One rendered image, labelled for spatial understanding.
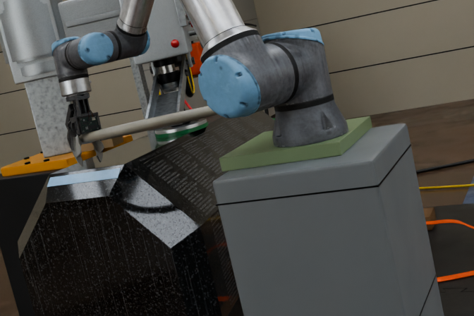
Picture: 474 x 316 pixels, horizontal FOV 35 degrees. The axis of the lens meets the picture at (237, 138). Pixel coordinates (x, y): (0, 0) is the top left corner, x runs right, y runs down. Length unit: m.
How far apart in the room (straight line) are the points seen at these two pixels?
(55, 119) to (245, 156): 1.95
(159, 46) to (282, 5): 5.05
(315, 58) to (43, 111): 2.09
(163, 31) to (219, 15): 1.22
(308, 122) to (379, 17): 5.89
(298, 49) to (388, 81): 5.94
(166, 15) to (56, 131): 1.01
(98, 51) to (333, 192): 0.84
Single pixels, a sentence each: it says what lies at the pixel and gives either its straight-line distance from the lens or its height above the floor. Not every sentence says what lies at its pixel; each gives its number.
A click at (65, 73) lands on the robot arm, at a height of 1.17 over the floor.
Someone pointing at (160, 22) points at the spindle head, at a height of 1.27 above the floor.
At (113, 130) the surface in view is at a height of 0.98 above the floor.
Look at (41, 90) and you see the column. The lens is 3.70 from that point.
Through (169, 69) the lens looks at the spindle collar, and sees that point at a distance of 3.04.
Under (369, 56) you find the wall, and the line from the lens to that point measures 7.74.
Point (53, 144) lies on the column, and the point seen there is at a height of 0.84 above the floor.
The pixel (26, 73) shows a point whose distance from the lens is 3.66.
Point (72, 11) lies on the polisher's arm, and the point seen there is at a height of 1.42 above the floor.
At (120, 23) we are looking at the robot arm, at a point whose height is 1.27.
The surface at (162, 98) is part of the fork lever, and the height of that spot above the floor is 0.98.
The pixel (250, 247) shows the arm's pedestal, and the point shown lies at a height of 0.68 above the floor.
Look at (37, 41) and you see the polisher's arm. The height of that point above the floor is 1.32.
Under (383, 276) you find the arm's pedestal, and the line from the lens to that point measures 1.76.
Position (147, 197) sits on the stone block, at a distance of 2.53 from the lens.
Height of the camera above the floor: 1.20
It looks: 8 degrees down
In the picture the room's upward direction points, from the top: 13 degrees counter-clockwise
